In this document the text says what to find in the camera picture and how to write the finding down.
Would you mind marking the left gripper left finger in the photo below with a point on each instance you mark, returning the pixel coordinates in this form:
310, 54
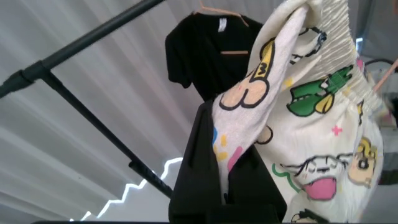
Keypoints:
196, 186

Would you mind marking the black garment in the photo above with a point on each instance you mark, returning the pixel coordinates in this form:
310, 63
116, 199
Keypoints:
202, 62

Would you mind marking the cream printed garment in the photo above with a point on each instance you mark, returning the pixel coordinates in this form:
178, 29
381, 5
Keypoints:
311, 140

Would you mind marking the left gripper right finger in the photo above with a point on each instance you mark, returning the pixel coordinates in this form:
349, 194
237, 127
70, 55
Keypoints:
255, 193

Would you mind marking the pink clothes hanger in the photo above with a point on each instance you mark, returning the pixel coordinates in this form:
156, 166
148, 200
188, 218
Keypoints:
233, 52
385, 76

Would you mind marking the white curtain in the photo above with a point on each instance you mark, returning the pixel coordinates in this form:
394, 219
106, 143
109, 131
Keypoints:
93, 77

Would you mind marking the black clothes rack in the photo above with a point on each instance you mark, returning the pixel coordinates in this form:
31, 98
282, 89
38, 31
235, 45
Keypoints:
93, 31

